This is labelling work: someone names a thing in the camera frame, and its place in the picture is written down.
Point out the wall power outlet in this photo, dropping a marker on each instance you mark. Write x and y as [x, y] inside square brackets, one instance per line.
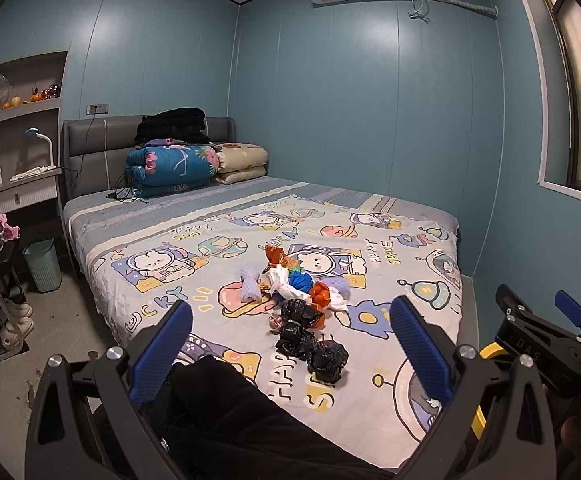
[97, 109]

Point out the blue paper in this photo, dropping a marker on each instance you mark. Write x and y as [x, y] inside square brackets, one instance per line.
[301, 281]

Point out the grey upholstered headboard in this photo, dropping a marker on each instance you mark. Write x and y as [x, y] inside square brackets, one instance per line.
[92, 152]

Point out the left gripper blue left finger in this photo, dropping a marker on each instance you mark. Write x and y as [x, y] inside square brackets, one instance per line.
[153, 351]

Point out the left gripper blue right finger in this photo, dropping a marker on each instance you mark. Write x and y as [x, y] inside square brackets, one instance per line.
[427, 348]

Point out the orange snack wrapper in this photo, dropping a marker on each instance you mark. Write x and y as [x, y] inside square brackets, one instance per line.
[277, 257]

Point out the orange peel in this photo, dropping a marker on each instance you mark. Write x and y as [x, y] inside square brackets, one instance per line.
[320, 300]

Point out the teal plastic waste basket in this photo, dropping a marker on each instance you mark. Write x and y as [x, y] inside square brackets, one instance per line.
[41, 259]

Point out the beige folded quilt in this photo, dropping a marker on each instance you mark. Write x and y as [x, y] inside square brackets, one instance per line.
[241, 162]

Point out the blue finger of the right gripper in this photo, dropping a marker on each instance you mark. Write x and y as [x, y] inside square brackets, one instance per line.
[515, 310]
[568, 307]

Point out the person's black trouser leg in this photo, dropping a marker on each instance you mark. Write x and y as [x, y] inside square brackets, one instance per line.
[208, 422]

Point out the blue white desk lamp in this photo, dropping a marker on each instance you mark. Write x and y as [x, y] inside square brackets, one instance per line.
[38, 150]

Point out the lavender foam net bundle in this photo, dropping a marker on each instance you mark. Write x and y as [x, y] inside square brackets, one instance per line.
[250, 290]

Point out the blue floral folded quilt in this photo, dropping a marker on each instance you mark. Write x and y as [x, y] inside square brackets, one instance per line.
[168, 166]

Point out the black clothing on quilt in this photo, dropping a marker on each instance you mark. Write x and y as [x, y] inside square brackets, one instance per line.
[184, 124]

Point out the white sneakers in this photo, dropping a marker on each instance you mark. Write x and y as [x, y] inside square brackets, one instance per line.
[16, 325]

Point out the white tissue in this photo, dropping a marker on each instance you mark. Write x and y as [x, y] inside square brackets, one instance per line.
[277, 281]

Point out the small lavender foam net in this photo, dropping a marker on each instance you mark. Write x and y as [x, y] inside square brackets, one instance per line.
[341, 284]

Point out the cartoon print bed sheet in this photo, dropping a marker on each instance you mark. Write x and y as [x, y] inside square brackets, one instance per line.
[236, 252]

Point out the window with grey frame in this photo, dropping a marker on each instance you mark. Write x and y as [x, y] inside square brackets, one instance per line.
[555, 27]

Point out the black plastic bag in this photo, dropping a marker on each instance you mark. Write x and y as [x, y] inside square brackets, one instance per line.
[327, 361]

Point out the white wall shelf unit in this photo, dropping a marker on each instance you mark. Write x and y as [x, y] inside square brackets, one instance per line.
[31, 91]

